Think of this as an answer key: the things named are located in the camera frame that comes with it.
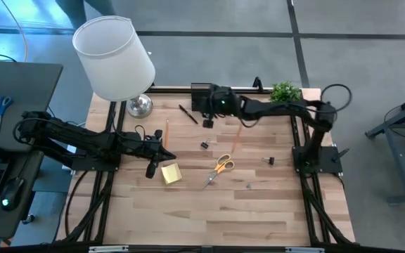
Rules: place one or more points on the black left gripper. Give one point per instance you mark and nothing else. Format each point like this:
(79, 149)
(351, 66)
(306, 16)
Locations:
(153, 151)

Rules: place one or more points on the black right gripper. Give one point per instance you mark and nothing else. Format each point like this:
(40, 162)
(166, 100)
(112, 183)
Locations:
(208, 123)

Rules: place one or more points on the yellow sticky note pad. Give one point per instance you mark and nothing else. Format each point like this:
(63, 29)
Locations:
(171, 173)

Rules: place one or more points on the black binder clip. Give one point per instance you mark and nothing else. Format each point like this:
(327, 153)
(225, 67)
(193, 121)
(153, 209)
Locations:
(270, 161)
(204, 144)

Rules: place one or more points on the black pen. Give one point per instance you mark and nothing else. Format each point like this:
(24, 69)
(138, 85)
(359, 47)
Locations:
(188, 114)

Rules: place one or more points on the orange wooden pencil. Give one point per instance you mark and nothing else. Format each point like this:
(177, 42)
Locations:
(167, 131)
(236, 138)

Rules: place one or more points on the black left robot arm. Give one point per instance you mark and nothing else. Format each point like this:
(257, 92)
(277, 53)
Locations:
(83, 135)

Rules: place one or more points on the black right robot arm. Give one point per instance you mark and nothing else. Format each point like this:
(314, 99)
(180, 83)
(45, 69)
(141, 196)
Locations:
(276, 109)

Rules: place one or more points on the black mesh desk organizer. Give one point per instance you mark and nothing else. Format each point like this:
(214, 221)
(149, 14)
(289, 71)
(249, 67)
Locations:
(197, 91)

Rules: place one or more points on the small green potted plant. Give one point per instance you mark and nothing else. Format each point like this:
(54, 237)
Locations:
(286, 92)

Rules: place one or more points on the white shade table lamp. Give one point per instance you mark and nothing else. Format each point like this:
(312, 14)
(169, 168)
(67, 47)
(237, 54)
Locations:
(114, 59)

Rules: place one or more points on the black clamp lever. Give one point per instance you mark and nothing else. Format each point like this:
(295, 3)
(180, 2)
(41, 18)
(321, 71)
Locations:
(341, 154)

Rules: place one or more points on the desk caster wheel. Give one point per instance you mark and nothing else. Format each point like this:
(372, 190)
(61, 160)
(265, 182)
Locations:
(28, 219)

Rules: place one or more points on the grey side table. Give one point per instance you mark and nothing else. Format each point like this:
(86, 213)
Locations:
(26, 88)

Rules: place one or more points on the black computer mouse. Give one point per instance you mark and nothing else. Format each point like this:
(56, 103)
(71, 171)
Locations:
(12, 193)

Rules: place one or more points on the black aluminium table frame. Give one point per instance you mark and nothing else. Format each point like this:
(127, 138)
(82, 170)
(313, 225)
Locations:
(174, 90)

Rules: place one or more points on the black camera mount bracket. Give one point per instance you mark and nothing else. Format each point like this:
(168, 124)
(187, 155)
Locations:
(257, 84)

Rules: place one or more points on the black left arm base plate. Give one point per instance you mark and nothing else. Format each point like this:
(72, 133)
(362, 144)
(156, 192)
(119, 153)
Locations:
(93, 165)

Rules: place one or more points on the silver metal bracket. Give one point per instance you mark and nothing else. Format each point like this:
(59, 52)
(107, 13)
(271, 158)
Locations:
(107, 249)
(304, 249)

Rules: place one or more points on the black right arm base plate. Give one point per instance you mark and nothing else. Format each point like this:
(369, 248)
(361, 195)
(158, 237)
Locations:
(325, 154)

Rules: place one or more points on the grey metal cart frame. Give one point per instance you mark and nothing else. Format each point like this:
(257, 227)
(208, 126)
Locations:
(397, 154)

